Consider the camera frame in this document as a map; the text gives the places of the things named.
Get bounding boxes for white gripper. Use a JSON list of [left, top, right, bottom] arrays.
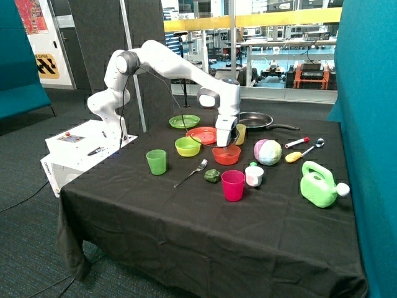
[[215, 115, 239, 153]]

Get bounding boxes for orange plastic bowl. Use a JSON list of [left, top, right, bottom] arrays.
[[212, 145, 241, 165]]

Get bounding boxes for green plastic bowl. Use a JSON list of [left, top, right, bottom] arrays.
[[175, 137, 201, 150]]

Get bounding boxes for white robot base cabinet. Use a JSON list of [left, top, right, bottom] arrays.
[[41, 120, 137, 197]]

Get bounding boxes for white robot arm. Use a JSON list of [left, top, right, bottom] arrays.
[[87, 40, 240, 147]]

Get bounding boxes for yellow plastic cup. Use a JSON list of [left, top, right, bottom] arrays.
[[235, 124, 246, 145]]

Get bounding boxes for orange plastic plate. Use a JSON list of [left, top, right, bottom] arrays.
[[185, 127, 216, 145]]

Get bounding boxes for silver fork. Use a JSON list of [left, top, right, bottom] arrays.
[[173, 158, 209, 189]]

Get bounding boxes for green toy pepper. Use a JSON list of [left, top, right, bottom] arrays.
[[204, 169, 221, 184]]

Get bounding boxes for pink plastic cup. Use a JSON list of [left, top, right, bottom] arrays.
[[221, 170, 245, 202]]

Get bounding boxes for black frying pan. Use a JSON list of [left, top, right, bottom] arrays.
[[238, 112, 300, 130]]

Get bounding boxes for white small pot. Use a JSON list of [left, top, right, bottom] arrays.
[[245, 162, 264, 187]]

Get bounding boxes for yellow plastic bowl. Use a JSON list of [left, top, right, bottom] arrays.
[[176, 145, 200, 157]]

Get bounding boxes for pastel plush ball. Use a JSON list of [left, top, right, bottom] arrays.
[[254, 139, 282, 166]]

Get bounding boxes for green plastic plate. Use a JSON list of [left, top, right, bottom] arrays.
[[169, 114, 200, 129]]

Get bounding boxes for green plastic cup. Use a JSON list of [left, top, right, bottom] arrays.
[[146, 149, 166, 176]]

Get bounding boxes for red white marker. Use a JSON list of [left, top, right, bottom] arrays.
[[285, 137, 310, 148]]

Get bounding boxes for black tablecloth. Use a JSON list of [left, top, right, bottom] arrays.
[[56, 120, 369, 297]]

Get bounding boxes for green toy watering can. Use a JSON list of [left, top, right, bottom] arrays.
[[300, 161, 350, 208]]

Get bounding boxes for black tripod stand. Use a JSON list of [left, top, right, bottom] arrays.
[[173, 30, 190, 108]]

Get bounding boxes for teal partition panel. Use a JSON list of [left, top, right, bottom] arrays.
[[329, 1, 396, 297]]

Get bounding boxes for yellow black sign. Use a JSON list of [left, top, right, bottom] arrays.
[[35, 53, 60, 79]]

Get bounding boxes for teal sofa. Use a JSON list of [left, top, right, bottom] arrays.
[[0, 1, 51, 119]]

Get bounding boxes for yellow handled spoon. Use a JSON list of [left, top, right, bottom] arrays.
[[285, 138, 325, 163]]

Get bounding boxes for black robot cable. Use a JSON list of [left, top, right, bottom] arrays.
[[117, 66, 239, 150]]

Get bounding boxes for red wall poster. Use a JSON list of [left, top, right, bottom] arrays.
[[14, 0, 49, 35]]

